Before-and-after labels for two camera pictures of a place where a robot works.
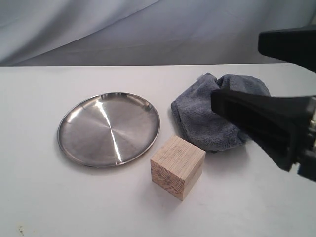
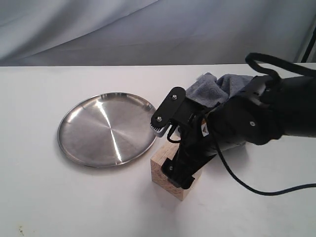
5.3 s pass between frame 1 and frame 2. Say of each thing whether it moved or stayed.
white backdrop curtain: stayed
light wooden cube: stayed
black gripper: moved
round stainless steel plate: stayed
